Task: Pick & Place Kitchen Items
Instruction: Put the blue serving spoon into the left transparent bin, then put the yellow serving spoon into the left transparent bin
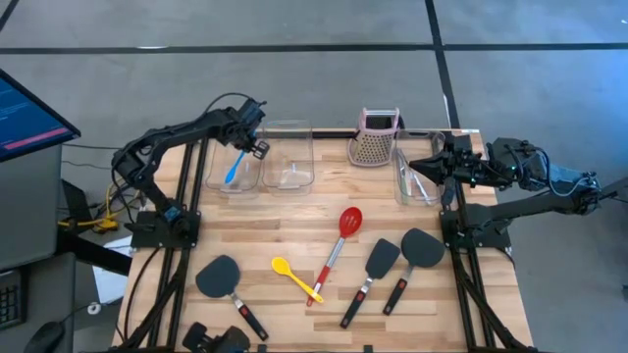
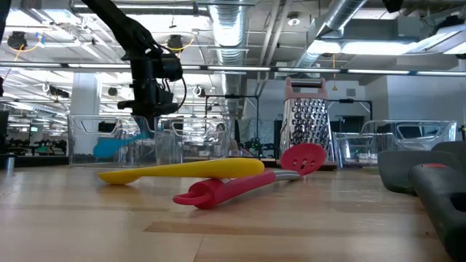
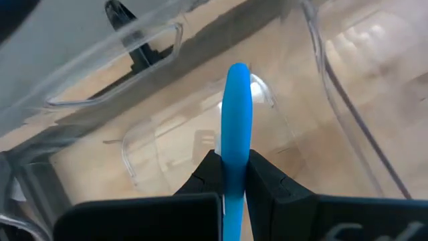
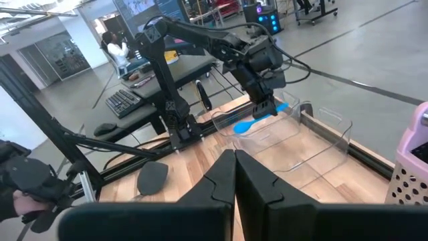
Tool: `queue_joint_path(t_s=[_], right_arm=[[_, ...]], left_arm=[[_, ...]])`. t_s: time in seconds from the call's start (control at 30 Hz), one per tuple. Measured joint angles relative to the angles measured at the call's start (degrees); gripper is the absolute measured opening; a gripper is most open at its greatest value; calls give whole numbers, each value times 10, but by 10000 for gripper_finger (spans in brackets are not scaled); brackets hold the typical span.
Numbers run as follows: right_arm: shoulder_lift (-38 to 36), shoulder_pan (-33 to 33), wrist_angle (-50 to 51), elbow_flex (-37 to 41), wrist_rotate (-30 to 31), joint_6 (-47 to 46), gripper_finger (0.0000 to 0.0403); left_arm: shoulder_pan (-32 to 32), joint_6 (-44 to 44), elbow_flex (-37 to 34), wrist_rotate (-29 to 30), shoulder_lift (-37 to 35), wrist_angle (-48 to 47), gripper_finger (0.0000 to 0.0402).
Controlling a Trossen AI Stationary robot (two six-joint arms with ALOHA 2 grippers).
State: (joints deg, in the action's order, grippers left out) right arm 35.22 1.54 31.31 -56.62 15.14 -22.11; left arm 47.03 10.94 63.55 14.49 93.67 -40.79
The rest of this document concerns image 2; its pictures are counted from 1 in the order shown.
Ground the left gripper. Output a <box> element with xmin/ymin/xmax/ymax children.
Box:
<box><xmin>118</xmin><ymin>57</ymin><xmax>179</xmax><ymax>140</ymax></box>

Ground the blue silicone spoon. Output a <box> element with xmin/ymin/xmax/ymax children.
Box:
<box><xmin>92</xmin><ymin>131</ymin><xmax>147</xmax><ymax>159</ymax></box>

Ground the yellow silicone spoon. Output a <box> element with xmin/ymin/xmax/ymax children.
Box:
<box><xmin>97</xmin><ymin>156</ymin><xmax>266</xmax><ymax>186</ymax></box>

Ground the red slotted spoon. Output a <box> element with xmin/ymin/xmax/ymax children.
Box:
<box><xmin>172</xmin><ymin>142</ymin><xmax>328</xmax><ymax>211</ymax></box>

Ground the narrow black spatula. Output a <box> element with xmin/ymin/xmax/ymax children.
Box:
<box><xmin>376</xmin><ymin>150</ymin><xmax>466</xmax><ymax>261</ymax></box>

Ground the bright ceiling light panel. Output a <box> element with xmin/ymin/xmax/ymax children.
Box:
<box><xmin>307</xmin><ymin>38</ymin><xmax>416</xmax><ymax>57</ymax></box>

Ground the clear plastic bin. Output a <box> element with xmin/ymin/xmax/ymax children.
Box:
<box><xmin>155</xmin><ymin>115</ymin><xmax>234</xmax><ymax>165</ymax></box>
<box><xmin>67</xmin><ymin>114</ymin><xmax>161</xmax><ymax>168</ymax></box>
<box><xmin>332</xmin><ymin>119</ymin><xmax>458</xmax><ymax>171</ymax></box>

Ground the white pillar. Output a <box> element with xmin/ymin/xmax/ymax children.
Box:
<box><xmin>68</xmin><ymin>71</ymin><xmax>102</xmax><ymax>156</ymax></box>

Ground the person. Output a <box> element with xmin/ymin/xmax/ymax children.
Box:
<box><xmin>213</xmin><ymin>122</ymin><xmax>240</xmax><ymax>156</ymax></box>

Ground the long ceiling light bar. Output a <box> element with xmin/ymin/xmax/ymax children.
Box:
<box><xmin>0</xmin><ymin>60</ymin><xmax>466</xmax><ymax>76</ymax></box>

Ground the pink steel box grater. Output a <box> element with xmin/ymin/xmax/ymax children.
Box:
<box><xmin>279</xmin><ymin>76</ymin><xmax>338</xmax><ymax>170</ymax></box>

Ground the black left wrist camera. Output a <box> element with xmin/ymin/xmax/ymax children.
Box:
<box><xmin>159</xmin><ymin>53</ymin><xmax>184</xmax><ymax>82</ymax></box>

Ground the black ceiling cable reel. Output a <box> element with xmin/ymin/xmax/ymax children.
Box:
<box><xmin>6</xmin><ymin>30</ymin><xmax>29</xmax><ymax>51</ymax></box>
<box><xmin>165</xmin><ymin>33</ymin><xmax>186</xmax><ymax>52</ymax></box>

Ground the black rack frame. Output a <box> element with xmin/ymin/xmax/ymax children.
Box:
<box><xmin>326</xmin><ymin>98</ymin><xmax>374</xmax><ymax>123</ymax></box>

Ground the black aluminium table frame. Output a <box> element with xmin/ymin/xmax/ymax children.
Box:
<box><xmin>0</xmin><ymin>154</ymin><xmax>339</xmax><ymax>172</ymax></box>

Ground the large silver air duct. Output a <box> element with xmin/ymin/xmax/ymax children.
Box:
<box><xmin>208</xmin><ymin>0</ymin><xmax>253</xmax><ymax>119</ymax></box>

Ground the grey metal post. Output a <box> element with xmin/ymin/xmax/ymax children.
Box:
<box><xmin>2</xmin><ymin>154</ymin><xmax>16</xmax><ymax>172</ymax></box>

